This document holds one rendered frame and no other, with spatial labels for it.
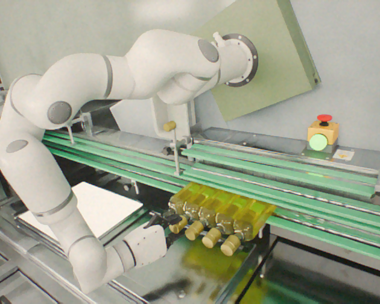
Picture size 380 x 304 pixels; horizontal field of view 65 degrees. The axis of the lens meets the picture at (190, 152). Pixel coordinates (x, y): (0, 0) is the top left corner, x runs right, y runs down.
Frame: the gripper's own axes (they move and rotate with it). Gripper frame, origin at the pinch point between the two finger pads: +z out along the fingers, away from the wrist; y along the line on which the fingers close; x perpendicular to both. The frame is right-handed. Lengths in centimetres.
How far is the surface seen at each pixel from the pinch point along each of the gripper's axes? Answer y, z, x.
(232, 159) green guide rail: 13.9, 22.3, -1.4
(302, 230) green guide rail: -3.0, 27.0, -23.4
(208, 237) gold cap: 1.6, 2.6, -11.5
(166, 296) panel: -12.5, -10.5, -8.0
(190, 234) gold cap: 0.6, 0.9, -6.1
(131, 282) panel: -11.9, -15.5, 2.1
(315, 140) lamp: 20.3, 36.7, -19.5
